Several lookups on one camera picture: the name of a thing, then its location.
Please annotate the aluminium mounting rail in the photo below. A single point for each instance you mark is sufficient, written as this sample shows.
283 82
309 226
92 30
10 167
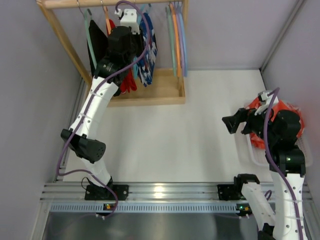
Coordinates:
138 191

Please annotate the orange white patterned garment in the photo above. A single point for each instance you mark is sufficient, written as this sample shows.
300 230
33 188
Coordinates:
281 105

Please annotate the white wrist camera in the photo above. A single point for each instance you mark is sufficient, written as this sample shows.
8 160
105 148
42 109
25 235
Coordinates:
129 18
265 98

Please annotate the grey slotted cable duct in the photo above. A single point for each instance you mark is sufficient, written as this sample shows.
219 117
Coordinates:
144 207

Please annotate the empty orange hanger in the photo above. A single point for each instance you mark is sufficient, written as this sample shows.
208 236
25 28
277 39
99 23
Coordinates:
178 66

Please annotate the orange hanger with red trousers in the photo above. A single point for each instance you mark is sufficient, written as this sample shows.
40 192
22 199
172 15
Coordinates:
107 20

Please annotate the blue white patterned trousers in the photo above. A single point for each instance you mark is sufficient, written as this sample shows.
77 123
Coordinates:
146 66

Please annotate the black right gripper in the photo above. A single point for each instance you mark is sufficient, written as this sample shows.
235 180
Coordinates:
244 121

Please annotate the wooden clothes rack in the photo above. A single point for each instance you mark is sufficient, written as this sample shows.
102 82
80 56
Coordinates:
166 89

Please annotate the green hanger with black trousers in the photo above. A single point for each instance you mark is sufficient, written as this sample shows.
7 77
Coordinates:
90 42

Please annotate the black trousers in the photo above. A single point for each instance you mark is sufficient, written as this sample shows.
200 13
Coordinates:
99 41

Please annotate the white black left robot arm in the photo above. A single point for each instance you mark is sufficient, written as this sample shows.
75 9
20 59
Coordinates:
123 45

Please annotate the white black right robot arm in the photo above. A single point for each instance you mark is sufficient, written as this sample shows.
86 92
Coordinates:
287 167

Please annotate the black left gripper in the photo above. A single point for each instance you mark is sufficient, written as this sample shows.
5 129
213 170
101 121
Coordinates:
128 53

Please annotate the red trousers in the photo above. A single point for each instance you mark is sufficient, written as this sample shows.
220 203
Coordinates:
128 83

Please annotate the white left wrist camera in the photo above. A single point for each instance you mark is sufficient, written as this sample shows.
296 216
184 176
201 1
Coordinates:
129 18

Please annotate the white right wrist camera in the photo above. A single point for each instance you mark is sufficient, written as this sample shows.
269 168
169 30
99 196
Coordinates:
265 98

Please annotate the white plastic basket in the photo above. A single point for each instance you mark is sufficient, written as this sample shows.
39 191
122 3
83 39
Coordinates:
257 156

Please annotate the empty green hanger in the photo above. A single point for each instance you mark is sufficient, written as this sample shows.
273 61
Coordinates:
171 39

